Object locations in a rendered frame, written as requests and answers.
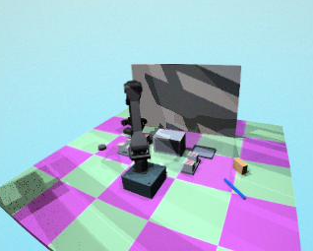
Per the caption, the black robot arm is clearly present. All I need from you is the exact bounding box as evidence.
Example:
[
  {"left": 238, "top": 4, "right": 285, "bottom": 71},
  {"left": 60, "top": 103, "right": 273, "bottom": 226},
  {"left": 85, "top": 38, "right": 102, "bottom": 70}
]
[{"left": 123, "top": 80, "right": 151, "bottom": 174}]

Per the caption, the dark grey flat panel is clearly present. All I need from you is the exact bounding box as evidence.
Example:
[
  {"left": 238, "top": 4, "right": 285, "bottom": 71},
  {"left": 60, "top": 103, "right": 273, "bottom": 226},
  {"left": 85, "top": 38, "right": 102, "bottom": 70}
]
[{"left": 131, "top": 64, "right": 241, "bottom": 138}]

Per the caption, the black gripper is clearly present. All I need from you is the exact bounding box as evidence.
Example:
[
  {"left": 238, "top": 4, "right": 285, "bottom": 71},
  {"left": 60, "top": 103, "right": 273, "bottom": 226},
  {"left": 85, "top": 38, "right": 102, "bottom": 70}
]
[{"left": 123, "top": 117, "right": 147, "bottom": 137}]

